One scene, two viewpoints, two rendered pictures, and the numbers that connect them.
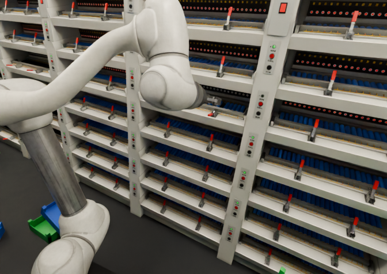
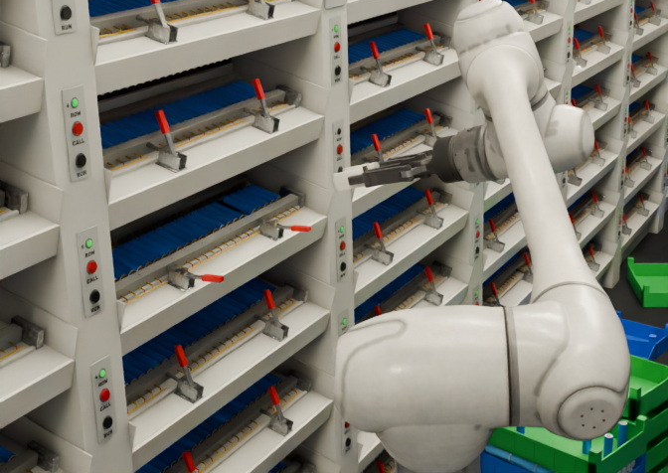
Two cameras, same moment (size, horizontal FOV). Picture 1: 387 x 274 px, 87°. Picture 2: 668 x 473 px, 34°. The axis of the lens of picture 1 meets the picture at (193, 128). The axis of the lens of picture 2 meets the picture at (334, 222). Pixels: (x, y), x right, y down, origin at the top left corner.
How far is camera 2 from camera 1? 1.88 m
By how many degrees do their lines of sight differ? 78
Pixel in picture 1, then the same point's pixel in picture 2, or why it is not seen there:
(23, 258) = not seen: outside the picture
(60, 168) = not seen: outside the picture
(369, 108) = (417, 83)
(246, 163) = (342, 297)
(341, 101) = (400, 87)
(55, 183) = not seen: outside the picture
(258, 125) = (342, 198)
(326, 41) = not seen: outside the picture
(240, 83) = (308, 125)
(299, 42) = (353, 10)
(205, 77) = (259, 146)
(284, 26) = not seen: outside the picture
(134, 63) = (91, 210)
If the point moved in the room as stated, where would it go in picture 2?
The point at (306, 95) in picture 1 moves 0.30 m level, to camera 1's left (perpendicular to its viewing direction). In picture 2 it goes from (374, 97) to (365, 133)
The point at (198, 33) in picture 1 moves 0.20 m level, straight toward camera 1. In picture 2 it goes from (231, 41) to (358, 38)
